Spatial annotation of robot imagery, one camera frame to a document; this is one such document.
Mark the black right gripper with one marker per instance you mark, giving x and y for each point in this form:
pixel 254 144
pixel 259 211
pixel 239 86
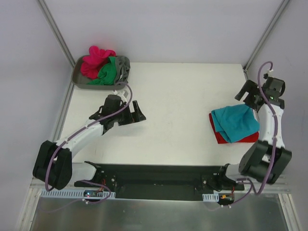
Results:
pixel 250 94

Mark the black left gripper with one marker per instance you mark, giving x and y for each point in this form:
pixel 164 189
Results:
pixel 128 114

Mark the teal t-shirt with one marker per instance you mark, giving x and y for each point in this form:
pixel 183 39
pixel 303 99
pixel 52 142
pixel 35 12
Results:
pixel 235 122

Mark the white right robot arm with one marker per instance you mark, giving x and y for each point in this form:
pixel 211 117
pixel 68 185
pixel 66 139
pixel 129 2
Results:
pixel 267 157

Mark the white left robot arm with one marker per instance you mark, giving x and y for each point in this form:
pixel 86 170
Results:
pixel 54 164

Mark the green t-shirt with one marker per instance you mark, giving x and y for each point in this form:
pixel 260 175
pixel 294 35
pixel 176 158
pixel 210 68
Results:
pixel 106 75

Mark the grey t-shirt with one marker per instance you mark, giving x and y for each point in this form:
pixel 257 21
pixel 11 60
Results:
pixel 122 65

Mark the folded red t-shirt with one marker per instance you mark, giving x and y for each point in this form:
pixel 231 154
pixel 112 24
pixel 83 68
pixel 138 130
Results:
pixel 220 140

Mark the grey plastic bin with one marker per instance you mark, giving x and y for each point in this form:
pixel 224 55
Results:
pixel 81 81

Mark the pink t-shirt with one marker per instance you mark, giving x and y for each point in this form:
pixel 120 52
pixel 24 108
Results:
pixel 93 62

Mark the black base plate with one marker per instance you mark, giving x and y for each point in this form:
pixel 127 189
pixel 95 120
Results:
pixel 155 182

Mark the right aluminium frame post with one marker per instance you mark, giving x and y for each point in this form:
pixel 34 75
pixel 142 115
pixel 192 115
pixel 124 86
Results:
pixel 266 33

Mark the aluminium frame post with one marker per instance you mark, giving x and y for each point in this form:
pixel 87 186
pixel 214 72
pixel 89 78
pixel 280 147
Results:
pixel 266 33
pixel 56 31

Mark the right slotted cable duct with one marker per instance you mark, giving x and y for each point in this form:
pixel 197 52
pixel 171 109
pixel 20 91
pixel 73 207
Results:
pixel 210 197

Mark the slotted cable duct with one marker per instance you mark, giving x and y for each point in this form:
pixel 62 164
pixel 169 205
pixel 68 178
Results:
pixel 210 197
pixel 78 194

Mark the left slotted cable duct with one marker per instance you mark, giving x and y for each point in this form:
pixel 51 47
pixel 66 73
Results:
pixel 78 194

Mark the left aluminium frame post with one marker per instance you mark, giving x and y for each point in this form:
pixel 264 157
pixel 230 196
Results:
pixel 56 31

